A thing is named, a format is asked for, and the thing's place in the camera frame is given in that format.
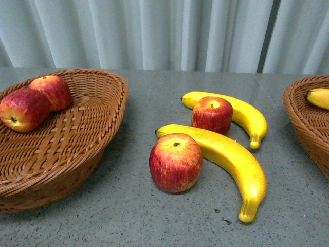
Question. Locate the near red apple on table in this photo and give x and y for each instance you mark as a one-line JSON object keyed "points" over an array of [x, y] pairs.
{"points": [[175, 162]]}

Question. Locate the red apple on table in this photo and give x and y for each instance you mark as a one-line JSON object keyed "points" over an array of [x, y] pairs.
{"points": [[175, 162], [213, 114]]}

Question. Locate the far red apple on table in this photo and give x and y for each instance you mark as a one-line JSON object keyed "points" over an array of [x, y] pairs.
{"points": [[213, 114]]}

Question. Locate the near yellow banana on table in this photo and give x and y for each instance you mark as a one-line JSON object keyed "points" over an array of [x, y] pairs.
{"points": [[235, 159]]}

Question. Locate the yellow banana on table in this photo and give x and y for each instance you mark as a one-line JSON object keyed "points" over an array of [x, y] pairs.
{"points": [[235, 159], [244, 114]]}

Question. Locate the far yellow banana on table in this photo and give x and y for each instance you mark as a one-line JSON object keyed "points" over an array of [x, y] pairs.
{"points": [[244, 114]]}

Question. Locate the rear red apple in basket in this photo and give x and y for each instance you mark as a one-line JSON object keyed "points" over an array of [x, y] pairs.
{"points": [[56, 91]]}

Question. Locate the red apple in basket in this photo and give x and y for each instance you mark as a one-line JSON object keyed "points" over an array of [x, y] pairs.
{"points": [[24, 109], [56, 91]]}

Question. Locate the left brown wicker basket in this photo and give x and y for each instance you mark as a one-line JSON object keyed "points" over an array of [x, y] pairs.
{"points": [[51, 162]]}

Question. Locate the brown wicker basket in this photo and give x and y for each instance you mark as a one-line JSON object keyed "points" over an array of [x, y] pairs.
{"points": [[51, 162], [310, 123]]}

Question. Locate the front red apple in basket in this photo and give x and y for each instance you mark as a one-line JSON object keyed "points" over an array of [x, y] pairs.
{"points": [[24, 109]]}

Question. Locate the right brown wicker basket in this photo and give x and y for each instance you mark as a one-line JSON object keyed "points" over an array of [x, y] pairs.
{"points": [[310, 123]]}

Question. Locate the grey pleated curtain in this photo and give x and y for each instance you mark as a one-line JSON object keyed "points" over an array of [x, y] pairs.
{"points": [[277, 37]]}

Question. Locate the rear yellow banana in basket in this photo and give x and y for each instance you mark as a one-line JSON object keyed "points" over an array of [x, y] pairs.
{"points": [[318, 97]]}

